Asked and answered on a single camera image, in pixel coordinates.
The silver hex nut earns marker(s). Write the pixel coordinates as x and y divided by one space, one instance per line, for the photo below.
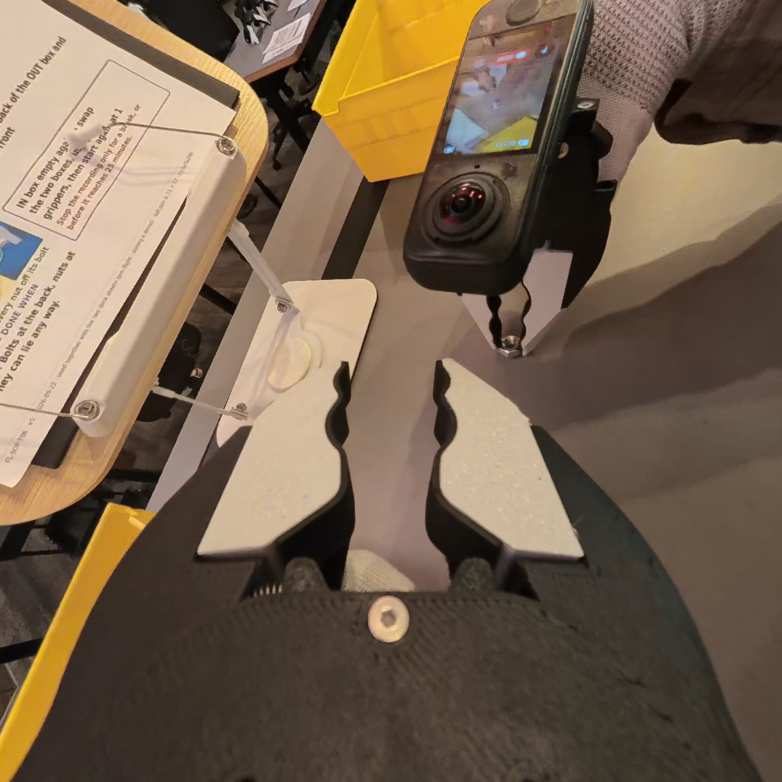
510 348

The black backing board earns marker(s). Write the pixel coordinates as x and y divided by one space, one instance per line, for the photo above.
159 43

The yellow plastic bin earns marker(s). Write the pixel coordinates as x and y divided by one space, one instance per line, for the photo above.
80 599
379 98

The person's right hand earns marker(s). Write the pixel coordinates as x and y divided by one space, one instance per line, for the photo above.
629 73

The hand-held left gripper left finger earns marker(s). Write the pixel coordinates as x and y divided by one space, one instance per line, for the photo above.
275 489

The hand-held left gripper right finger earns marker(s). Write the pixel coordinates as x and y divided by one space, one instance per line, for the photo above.
507 489

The printed instruction sheet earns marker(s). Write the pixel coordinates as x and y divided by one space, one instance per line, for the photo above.
73 147

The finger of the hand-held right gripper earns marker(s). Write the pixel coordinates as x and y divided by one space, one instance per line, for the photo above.
550 287
480 312

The wooden document stand white base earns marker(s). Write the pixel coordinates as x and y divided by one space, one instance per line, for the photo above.
330 318

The background office desk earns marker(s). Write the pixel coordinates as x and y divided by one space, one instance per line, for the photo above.
287 37

